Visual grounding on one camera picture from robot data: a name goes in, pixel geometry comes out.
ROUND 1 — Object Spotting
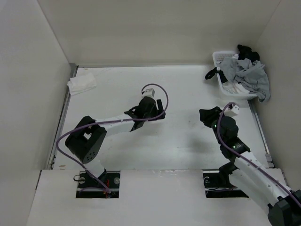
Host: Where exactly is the purple cable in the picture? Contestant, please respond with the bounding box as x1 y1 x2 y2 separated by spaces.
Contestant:
216 102 296 196
55 83 170 194

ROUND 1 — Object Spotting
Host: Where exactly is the folded white tank top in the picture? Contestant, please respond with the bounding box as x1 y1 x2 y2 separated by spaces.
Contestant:
67 73 97 96

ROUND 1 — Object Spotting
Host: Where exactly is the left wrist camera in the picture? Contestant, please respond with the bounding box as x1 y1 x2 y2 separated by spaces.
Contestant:
142 88 155 98

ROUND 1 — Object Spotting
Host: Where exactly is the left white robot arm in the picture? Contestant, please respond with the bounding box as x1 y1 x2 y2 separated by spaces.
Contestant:
65 97 165 188

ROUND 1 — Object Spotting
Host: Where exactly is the grey tank top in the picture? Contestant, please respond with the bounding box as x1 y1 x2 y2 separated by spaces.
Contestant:
234 58 270 103

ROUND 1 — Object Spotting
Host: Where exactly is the white plastic laundry basket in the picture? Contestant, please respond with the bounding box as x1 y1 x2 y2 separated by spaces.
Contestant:
212 50 257 101

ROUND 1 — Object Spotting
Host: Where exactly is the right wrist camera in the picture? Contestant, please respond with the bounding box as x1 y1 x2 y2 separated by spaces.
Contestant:
224 104 240 117

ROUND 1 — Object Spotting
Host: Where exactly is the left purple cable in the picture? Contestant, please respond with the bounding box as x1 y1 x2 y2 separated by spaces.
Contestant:
55 83 170 194

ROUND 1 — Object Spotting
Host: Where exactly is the black tank top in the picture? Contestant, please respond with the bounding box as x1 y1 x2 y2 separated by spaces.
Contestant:
205 44 260 83

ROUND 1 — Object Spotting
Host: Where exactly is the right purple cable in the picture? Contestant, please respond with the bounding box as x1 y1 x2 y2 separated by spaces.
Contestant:
216 102 296 196

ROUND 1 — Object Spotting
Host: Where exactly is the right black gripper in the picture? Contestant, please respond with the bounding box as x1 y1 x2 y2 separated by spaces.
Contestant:
198 106 228 145

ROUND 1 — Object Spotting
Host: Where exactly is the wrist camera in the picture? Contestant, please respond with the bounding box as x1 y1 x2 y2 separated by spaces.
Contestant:
142 88 155 98
224 104 240 117

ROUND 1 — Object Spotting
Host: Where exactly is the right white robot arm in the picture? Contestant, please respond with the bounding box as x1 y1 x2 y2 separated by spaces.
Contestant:
199 102 301 226

